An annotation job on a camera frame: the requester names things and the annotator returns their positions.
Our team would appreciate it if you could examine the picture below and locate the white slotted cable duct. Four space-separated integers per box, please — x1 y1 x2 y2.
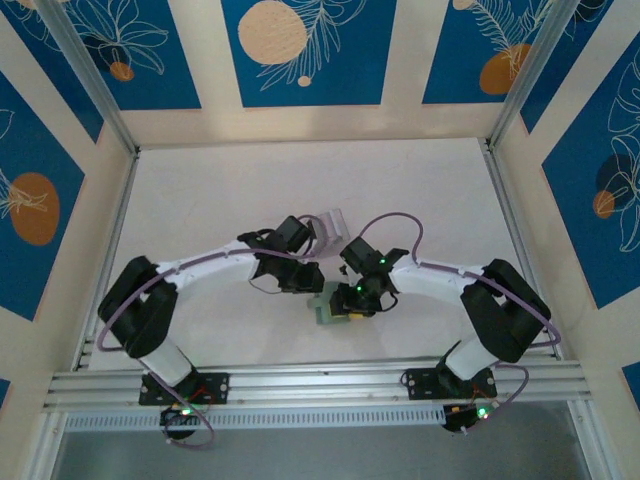
62 402 449 432

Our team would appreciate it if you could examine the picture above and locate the aluminium frame cross rail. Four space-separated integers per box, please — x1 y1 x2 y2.
42 354 586 414

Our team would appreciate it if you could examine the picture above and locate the aluminium frame post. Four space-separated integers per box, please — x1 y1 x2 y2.
487 0 589 151
37 0 141 156

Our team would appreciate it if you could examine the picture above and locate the thin black left gripper cable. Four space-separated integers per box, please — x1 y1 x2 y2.
248 277 284 297

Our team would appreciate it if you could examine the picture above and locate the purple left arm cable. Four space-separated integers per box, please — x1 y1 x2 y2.
97 214 321 449

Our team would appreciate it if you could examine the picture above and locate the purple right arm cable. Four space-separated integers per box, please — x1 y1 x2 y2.
357 213 561 436

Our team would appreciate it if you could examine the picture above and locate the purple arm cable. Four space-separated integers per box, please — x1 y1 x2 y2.
357 213 561 436
97 214 321 449

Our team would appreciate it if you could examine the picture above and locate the green card holder wallet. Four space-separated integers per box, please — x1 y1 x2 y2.
307 282 369 327

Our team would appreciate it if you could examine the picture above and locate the aluminium table side rail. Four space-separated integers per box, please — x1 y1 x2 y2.
72 152 139 371
482 142 564 359

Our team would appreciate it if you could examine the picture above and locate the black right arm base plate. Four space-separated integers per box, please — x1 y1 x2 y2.
403 366 499 401

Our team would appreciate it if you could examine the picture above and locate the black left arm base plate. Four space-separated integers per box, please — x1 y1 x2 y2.
138 372 231 406

